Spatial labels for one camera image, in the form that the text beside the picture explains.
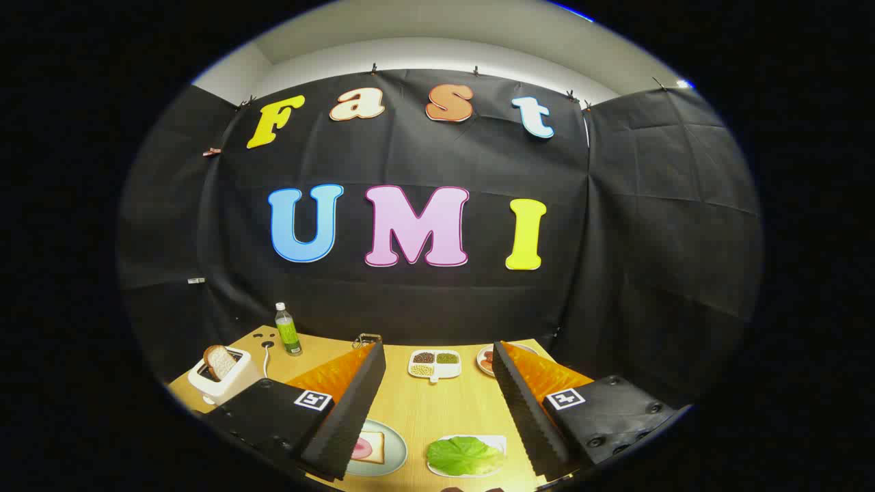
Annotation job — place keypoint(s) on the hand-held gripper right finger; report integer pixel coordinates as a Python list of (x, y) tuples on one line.
[(523, 410)]

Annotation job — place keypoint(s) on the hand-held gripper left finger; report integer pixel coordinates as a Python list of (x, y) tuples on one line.
[(352, 410)]

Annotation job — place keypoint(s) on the green lettuce leaf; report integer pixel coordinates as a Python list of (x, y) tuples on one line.
[(465, 456)]

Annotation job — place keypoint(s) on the toasted bread slice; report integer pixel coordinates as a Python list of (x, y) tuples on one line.
[(219, 362)]

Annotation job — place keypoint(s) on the white square plate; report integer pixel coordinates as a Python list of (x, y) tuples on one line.
[(497, 441)]

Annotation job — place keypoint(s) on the pink ham slice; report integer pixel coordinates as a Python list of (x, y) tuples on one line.
[(362, 449)]

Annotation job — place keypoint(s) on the white bread slice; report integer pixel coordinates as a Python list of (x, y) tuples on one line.
[(377, 447)]

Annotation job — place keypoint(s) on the white oval plate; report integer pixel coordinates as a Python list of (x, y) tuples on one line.
[(482, 367)]

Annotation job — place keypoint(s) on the brown meat piece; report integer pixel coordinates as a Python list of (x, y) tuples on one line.
[(487, 361)]

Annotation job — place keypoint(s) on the light green round plate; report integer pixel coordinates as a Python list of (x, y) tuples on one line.
[(395, 454)]

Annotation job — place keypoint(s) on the pile of yellow soybeans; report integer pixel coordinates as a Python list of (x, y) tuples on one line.
[(422, 370)]

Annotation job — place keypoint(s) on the white divided dish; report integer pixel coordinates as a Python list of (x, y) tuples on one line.
[(448, 371)]

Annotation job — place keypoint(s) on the pile of dark beans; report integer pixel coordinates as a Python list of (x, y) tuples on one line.
[(424, 357)]

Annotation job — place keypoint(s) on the pile of green beans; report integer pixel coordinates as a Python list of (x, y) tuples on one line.
[(448, 357)]

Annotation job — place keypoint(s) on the green label plastic bottle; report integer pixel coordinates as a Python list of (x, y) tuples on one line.
[(288, 335)]

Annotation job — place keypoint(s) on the white toaster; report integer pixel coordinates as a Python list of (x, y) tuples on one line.
[(225, 393)]

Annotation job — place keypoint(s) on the black backdrop cloth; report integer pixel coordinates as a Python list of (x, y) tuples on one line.
[(478, 157)]

